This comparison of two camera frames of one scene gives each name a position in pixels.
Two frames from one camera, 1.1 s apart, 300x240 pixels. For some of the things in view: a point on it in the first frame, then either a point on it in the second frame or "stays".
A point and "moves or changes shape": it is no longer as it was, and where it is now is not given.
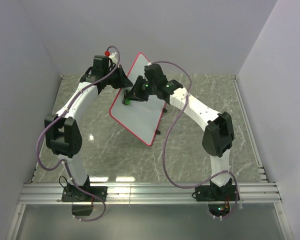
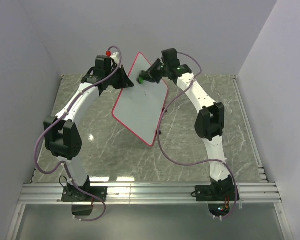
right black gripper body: x=147 y=88 to x=158 y=68
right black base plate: x=210 y=193 stays
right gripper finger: x=136 y=92 to x=148 y=75
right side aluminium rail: x=249 y=128 stays
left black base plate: x=74 y=194 stays
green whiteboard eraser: x=126 y=101 moves or changes shape
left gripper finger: x=122 y=80 stays
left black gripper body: x=112 y=80 stays
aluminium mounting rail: x=248 y=193 stays
